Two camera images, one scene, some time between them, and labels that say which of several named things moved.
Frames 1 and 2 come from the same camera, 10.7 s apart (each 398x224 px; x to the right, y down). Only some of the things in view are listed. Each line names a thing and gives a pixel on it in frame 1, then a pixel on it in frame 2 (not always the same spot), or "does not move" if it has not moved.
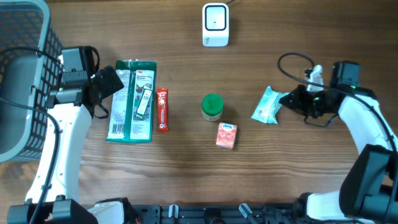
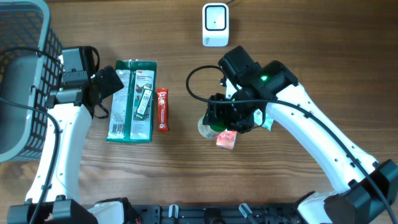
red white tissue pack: [226, 135] does not move
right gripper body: [313, 102] -> [237, 116]
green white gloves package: [132, 111] does not move
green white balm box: [143, 102] does not move
